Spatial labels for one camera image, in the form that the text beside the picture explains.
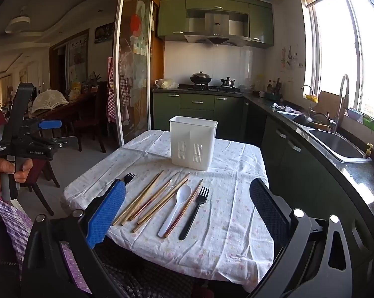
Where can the green plastic basket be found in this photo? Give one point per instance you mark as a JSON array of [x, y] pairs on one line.
[[373, 125]]

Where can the person's left hand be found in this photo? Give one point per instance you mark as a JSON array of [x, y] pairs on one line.
[[1, 170]]

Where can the green wall cabinets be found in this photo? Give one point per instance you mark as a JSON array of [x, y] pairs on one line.
[[261, 21]]

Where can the kitchen window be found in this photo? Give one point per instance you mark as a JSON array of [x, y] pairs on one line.
[[335, 52]]

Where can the person's checked clothing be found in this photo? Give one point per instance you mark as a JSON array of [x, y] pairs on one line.
[[128, 281]]

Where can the hanging wall calendar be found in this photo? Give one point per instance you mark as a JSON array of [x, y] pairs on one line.
[[77, 62]]

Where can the dark sauce bottle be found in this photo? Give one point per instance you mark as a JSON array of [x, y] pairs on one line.
[[269, 87], [279, 87]]

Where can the small black pot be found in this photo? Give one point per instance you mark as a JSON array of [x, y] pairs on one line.
[[227, 82]]

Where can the cardboard piece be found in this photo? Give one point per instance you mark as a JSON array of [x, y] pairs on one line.
[[328, 101]]

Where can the yellow knob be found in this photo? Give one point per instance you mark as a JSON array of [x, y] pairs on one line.
[[369, 149]]

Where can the ceiling lamp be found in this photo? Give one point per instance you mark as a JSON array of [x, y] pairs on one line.
[[18, 21]]

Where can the small curved faucet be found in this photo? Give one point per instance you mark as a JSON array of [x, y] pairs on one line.
[[311, 99]]

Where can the wooden dining table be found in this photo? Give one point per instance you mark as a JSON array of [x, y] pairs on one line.
[[78, 102]]

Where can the dish cloth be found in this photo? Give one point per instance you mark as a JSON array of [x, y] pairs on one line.
[[286, 108]]

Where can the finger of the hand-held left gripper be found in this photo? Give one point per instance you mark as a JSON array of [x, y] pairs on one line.
[[66, 141], [50, 124]]

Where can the tall steel faucet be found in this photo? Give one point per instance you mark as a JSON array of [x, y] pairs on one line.
[[340, 108]]

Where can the lace food cover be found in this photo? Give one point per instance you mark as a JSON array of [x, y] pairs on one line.
[[49, 101]]

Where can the red checked apron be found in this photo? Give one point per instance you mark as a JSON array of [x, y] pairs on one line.
[[112, 99]]

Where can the steel sink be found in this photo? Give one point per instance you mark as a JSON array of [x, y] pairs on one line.
[[339, 146]]

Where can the blue bowl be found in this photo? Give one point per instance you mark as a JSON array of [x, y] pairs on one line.
[[354, 114]]

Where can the black pan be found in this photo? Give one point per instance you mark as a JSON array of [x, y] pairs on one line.
[[304, 120]]

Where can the black lidded wok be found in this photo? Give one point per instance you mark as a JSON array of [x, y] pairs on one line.
[[201, 77]]

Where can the white plastic spoon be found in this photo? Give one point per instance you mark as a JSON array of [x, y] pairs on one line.
[[182, 194]]

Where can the person's left forearm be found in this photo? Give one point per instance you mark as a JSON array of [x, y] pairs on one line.
[[10, 220]]

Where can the green base cabinets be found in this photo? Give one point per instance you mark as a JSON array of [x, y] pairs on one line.
[[196, 102]]

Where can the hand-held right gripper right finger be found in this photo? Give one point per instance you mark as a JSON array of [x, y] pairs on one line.
[[267, 211]]

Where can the dark wooden chair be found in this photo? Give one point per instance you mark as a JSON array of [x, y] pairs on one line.
[[91, 121]]

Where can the white floral tablecloth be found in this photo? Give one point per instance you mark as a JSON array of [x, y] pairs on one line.
[[224, 223]]

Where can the black plastic fork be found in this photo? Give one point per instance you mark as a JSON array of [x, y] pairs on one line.
[[193, 214], [129, 177]]

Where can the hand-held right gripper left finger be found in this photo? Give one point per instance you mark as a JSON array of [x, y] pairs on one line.
[[106, 214]]

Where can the sliding glass door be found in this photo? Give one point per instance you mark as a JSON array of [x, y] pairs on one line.
[[134, 68]]

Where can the dark wall poster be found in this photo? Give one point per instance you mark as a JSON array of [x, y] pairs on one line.
[[104, 34]]

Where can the set of wooden chopsticks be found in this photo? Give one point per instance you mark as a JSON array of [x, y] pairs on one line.
[[120, 218]]

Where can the white mug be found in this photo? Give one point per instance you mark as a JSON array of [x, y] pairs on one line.
[[261, 94]]

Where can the plastic bag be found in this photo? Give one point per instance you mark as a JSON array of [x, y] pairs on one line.
[[166, 83]]

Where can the gas stove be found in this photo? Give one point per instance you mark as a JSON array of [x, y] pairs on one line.
[[215, 89]]

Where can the steel range hood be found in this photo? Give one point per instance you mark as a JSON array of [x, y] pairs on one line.
[[216, 24]]

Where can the white plastic utensil holder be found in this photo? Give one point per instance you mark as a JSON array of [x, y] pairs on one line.
[[190, 130]]

